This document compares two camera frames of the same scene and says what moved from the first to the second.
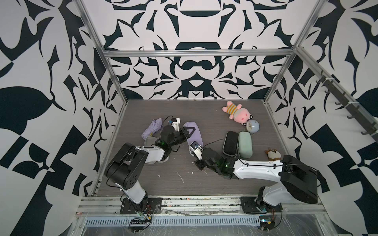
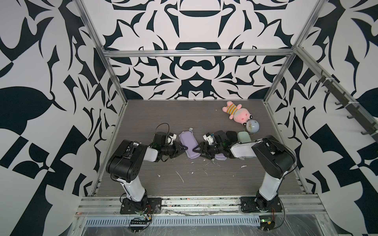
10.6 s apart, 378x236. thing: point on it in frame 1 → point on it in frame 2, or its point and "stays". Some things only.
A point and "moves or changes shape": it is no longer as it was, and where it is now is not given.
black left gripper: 184,133 → 176,153
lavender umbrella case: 196,135 moves or changes shape
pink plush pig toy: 236,112 stays
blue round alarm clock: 253,126 stays
